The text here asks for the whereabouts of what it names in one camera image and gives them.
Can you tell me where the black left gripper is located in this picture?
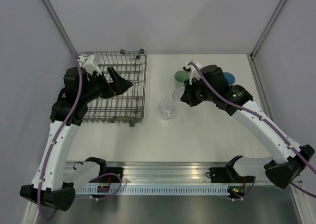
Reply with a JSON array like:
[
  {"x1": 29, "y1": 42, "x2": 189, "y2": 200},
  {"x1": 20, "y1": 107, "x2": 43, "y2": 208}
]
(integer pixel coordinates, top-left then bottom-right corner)
[{"x1": 81, "y1": 66, "x2": 132, "y2": 103}]

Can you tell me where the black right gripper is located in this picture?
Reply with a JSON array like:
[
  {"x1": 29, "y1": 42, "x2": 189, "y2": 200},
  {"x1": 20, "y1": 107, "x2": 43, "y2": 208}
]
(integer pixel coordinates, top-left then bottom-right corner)
[{"x1": 181, "y1": 75, "x2": 216, "y2": 107}]

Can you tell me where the clear glass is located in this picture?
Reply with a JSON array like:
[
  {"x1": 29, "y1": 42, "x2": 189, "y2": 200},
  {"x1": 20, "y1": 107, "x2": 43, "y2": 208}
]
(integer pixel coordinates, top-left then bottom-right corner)
[
  {"x1": 171, "y1": 87, "x2": 185, "y2": 102},
  {"x1": 158, "y1": 100, "x2": 176, "y2": 121}
]

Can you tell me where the green plastic cup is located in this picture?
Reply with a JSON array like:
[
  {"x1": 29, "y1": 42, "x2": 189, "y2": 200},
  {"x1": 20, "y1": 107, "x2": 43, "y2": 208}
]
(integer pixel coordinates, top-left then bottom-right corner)
[{"x1": 174, "y1": 70, "x2": 190, "y2": 89}]

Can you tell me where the blue plastic cup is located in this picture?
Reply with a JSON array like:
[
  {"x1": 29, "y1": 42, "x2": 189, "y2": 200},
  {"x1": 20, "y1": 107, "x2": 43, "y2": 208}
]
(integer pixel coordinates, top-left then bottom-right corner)
[{"x1": 224, "y1": 72, "x2": 236, "y2": 85}]

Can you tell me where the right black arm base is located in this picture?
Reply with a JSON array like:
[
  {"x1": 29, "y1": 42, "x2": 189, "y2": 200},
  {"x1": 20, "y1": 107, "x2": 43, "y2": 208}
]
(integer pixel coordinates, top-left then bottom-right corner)
[{"x1": 205, "y1": 167, "x2": 254, "y2": 184}]

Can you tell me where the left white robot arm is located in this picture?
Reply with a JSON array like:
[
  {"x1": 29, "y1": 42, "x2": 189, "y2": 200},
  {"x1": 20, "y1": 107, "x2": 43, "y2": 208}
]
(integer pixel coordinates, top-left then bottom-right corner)
[{"x1": 20, "y1": 66, "x2": 132, "y2": 211}]

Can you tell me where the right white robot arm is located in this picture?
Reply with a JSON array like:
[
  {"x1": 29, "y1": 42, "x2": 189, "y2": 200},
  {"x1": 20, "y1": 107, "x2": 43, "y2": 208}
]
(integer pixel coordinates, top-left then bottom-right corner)
[{"x1": 180, "y1": 61, "x2": 315, "y2": 189}]

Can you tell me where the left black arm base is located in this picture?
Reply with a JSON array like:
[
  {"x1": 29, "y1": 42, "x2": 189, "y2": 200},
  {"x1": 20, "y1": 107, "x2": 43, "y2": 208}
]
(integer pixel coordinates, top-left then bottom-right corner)
[{"x1": 99, "y1": 167, "x2": 123, "y2": 184}]

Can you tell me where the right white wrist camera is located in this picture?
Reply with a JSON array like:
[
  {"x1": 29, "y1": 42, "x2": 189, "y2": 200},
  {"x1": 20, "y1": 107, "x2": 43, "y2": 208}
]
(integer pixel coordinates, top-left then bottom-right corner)
[{"x1": 183, "y1": 60, "x2": 202, "y2": 85}]

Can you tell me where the grey wire dish rack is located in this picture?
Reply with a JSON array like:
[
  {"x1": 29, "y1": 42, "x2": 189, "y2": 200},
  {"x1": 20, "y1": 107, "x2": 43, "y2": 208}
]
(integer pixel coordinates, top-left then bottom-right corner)
[{"x1": 79, "y1": 48, "x2": 147, "y2": 127}]

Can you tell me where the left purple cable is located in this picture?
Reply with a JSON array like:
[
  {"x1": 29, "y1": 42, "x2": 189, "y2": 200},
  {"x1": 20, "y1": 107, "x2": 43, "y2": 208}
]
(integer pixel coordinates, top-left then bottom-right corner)
[{"x1": 38, "y1": 55, "x2": 123, "y2": 222}]

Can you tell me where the aluminium front rail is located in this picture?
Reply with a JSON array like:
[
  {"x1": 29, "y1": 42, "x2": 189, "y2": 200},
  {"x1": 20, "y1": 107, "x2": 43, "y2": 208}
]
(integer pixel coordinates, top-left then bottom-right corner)
[{"x1": 64, "y1": 161, "x2": 303, "y2": 185}]

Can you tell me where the left aluminium corner post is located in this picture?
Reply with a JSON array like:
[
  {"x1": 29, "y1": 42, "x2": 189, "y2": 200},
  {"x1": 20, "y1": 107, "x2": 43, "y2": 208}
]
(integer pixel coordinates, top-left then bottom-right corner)
[{"x1": 40, "y1": 0, "x2": 77, "y2": 54}]

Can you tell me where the aluminium corner post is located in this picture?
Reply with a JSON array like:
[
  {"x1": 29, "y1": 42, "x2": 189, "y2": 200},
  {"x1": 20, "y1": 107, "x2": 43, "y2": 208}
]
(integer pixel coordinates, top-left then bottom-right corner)
[
  {"x1": 249, "y1": 0, "x2": 288, "y2": 60},
  {"x1": 40, "y1": 0, "x2": 77, "y2": 54}
]

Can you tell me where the white slotted cable duct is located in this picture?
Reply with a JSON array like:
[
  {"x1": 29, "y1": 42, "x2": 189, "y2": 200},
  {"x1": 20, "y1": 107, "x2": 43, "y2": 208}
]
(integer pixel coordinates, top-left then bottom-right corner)
[{"x1": 77, "y1": 184, "x2": 229, "y2": 196}]

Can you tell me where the right aluminium corner post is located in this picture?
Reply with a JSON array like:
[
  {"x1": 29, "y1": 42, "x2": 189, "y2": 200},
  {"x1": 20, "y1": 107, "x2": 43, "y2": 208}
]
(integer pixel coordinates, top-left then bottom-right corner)
[{"x1": 249, "y1": 0, "x2": 288, "y2": 60}]

